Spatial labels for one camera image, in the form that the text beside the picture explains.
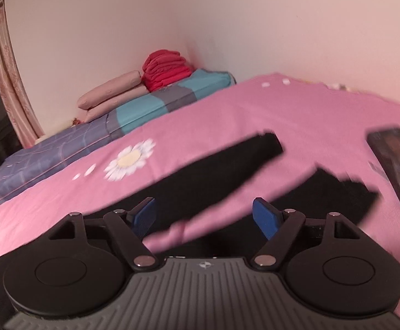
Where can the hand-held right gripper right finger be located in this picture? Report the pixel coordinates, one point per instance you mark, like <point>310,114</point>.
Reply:
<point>264,217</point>

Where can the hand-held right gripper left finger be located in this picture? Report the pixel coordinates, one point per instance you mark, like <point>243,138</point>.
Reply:
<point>146,217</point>

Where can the black pants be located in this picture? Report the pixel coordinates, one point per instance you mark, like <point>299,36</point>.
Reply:
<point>220,175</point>

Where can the folded blue plaid quilt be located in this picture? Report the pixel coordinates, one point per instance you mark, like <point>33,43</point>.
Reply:
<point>66,147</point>

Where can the pink floral bedsheet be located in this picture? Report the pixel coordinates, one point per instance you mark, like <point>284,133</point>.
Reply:
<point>289,110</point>

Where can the pink pillow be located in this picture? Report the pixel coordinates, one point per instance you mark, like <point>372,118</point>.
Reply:
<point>110,87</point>
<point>117,103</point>

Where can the small brown toy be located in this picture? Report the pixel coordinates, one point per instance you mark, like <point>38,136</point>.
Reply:
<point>74,121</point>

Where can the dark smartphone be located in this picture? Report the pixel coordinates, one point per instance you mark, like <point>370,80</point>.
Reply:
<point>397,161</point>

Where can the folded red blanket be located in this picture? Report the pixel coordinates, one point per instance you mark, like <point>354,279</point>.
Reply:
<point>164,70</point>

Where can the pink patterned curtain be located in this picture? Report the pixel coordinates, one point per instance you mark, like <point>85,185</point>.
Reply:
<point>11,86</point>

